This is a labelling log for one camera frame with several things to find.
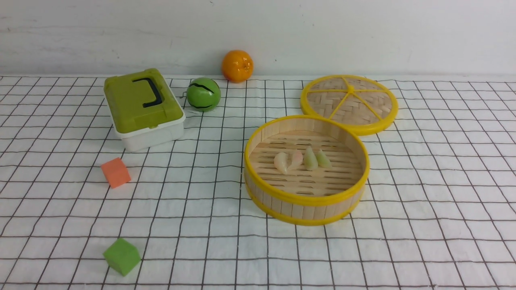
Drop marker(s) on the pink dumpling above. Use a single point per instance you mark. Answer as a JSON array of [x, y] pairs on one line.
[[296, 159]]

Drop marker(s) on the pale green dumpling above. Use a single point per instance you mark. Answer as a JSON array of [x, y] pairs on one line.
[[310, 159]]

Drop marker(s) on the yellow-rimmed bamboo steamer tray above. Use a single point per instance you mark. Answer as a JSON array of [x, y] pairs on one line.
[[306, 197]]

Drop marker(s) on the pale yellow-green dumpling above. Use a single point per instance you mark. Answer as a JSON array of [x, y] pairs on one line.
[[323, 160]]

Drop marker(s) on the white pinkish dumpling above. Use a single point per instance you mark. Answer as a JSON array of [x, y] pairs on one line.
[[281, 162]]

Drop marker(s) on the yellow-rimmed bamboo steamer lid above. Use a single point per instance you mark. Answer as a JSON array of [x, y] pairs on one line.
[[362, 105]]

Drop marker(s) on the green ball with black stripe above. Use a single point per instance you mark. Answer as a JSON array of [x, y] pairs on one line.
[[203, 94]]

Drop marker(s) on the orange mandarin fruit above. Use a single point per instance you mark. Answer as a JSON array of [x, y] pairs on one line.
[[237, 66]]

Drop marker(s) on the green lidded white box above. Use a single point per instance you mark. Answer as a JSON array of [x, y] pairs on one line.
[[143, 109]]

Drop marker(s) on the orange foam cube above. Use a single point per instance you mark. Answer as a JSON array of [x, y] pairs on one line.
[[116, 173]]

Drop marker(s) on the green foam cube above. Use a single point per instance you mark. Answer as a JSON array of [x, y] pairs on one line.
[[122, 256]]

